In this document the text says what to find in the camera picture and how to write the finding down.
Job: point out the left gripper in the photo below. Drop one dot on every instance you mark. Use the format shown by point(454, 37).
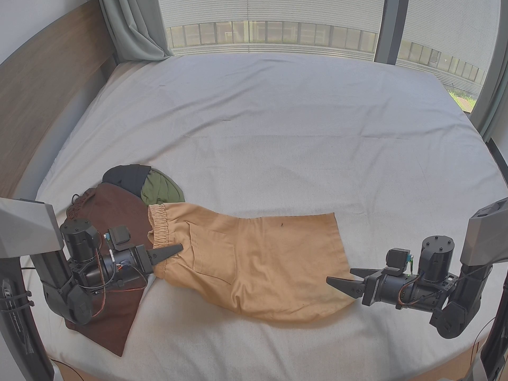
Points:
point(127, 264)

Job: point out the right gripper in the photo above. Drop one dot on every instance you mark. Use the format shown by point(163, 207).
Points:
point(387, 290)

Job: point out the tan shorts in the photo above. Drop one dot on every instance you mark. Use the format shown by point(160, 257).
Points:
point(258, 264)

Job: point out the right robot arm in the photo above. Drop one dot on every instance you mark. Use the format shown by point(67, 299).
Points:
point(484, 232)

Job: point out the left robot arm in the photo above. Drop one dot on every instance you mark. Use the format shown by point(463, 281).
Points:
point(23, 228)

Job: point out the green garment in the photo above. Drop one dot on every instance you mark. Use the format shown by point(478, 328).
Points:
point(162, 189)

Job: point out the brown garment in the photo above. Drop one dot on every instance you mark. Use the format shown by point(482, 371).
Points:
point(115, 324)

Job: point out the black garment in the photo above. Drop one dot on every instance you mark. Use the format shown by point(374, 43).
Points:
point(123, 179)

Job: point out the bed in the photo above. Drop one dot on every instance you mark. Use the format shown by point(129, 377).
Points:
point(297, 133)

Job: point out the grey-green curtain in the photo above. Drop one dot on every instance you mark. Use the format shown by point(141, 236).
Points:
point(496, 105)
point(127, 22)

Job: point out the window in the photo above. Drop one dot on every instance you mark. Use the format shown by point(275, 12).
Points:
point(277, 6)

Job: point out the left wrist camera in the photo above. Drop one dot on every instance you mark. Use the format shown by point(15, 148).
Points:
point(119, 235)

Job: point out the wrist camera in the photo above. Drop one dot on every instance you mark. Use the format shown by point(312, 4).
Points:
point(119, 235)
point(398, 258)

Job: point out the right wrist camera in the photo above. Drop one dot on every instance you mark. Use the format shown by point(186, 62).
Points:
point(398, 258)

